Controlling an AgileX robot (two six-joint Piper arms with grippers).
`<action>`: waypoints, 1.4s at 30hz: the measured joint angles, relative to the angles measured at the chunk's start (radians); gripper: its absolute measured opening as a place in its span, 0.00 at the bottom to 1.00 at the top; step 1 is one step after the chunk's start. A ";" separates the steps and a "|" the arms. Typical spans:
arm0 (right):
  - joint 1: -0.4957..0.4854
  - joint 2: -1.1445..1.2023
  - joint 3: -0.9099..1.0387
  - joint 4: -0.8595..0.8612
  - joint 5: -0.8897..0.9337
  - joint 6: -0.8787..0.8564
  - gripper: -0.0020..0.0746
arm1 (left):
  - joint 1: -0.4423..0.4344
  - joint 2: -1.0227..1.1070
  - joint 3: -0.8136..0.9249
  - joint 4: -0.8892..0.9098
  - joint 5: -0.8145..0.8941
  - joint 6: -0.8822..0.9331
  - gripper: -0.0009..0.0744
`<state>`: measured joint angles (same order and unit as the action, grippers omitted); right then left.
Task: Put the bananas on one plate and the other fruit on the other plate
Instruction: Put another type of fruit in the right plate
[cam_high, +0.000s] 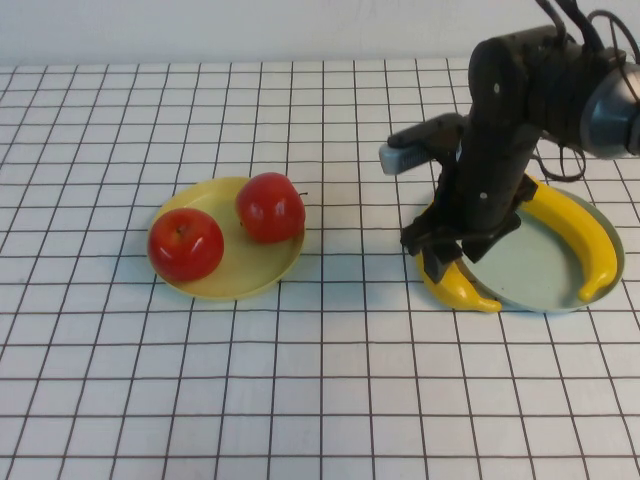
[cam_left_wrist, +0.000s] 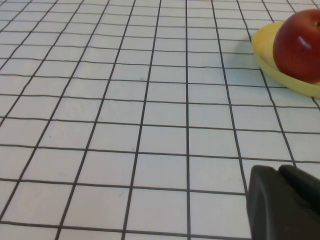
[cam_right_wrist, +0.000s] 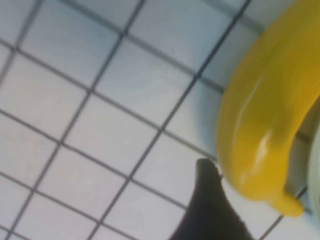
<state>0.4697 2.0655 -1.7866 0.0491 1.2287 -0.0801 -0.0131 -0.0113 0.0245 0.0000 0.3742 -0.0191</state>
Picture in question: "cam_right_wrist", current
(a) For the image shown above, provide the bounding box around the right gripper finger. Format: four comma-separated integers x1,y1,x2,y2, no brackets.
171,158,255,240

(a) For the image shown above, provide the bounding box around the yellow banana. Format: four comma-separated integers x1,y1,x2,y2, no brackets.
216,0,320,220

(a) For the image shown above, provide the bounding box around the light blue plastic plate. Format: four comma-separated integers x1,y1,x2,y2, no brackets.
308,129,320,216

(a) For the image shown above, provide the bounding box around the white grid tablecloth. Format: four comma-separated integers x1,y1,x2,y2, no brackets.
0,0,320,240

